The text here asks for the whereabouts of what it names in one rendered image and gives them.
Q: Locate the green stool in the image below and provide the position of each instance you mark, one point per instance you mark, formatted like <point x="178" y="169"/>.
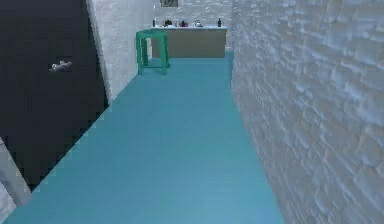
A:
<point x="151" y="50"/>

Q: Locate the silver kettle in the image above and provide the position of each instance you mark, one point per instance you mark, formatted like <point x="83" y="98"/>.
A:
<point x="197" y="23"/>

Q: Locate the black room door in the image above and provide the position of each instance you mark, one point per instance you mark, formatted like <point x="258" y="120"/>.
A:
<point x="43" y="116"/>

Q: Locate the tan counter with white top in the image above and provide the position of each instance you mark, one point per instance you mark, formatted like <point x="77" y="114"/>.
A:
<point x="191" y="42"/>

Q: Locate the purple small object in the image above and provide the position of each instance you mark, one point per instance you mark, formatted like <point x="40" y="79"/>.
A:
<point x="182" y="23"/>

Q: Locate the framed wall picture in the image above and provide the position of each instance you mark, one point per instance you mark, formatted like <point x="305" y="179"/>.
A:
<point x="169" y="2"/>

